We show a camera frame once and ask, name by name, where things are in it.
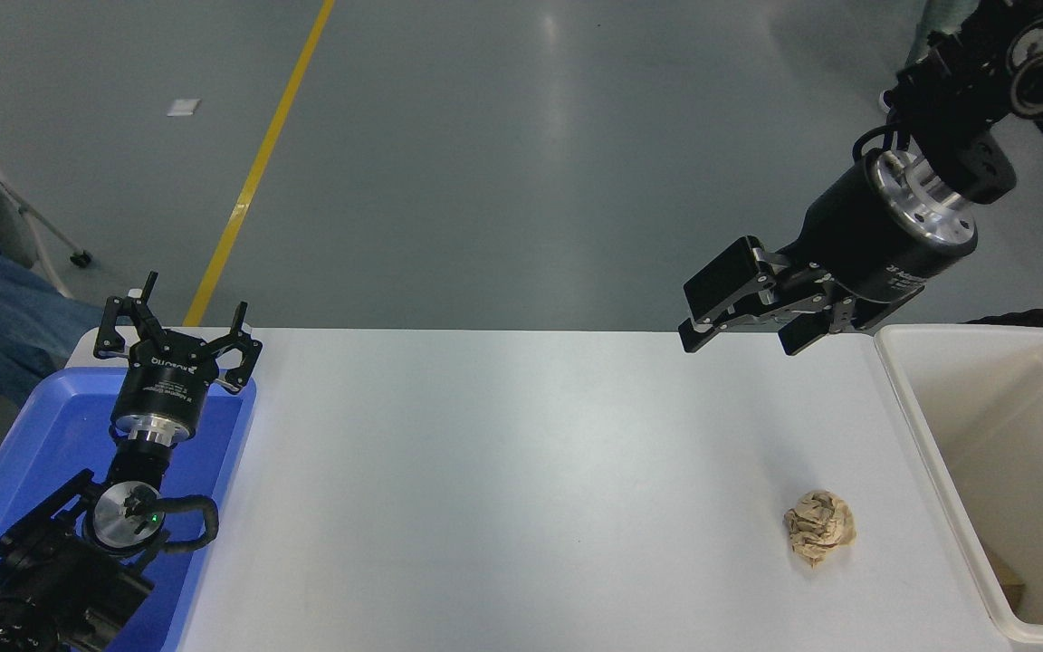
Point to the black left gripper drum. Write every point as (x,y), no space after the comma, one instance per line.
(164,382)

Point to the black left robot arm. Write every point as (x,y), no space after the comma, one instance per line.
(51,580)

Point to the blue plastic tray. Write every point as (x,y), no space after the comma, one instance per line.
(60,435)

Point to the seated person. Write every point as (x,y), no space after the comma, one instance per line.
(5,308)

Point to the large pale plastic bin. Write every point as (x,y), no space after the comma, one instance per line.
(942,426)

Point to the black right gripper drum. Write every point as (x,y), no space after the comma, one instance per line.
(847,240)

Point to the white frame wheeled chair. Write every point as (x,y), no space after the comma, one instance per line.
(28,213)

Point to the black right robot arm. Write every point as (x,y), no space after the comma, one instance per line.
(956,81)

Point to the white paper scrap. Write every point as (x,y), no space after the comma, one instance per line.
(184,108)

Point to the tan paper ball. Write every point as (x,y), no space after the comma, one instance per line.
(818,527)

